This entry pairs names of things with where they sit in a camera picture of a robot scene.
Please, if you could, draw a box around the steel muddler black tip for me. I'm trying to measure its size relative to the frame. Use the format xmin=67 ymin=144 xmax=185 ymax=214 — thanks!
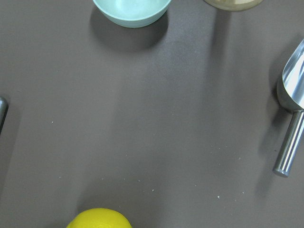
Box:
xmin=0 ymin=96 xmax=9 ymax=133

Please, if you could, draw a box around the wooden mug tree stand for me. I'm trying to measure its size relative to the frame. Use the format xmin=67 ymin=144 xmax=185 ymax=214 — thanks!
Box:
xmin=205 ymin=0 xmax=263 ymax=11

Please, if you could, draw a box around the green bowl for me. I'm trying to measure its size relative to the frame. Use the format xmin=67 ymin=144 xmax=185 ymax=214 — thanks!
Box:
xmin=93 ymin=0 xmax=171 ymax=28

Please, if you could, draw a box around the metal scoop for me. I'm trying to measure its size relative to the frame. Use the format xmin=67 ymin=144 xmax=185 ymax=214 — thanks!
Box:
xmin=273 ymin=41 xmax=304 ymax=178

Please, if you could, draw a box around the lower whole yellow lemon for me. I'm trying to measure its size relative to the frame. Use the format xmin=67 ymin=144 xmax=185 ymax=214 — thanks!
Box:
xmin=67 ymin=208 xmax=132 ymax=228

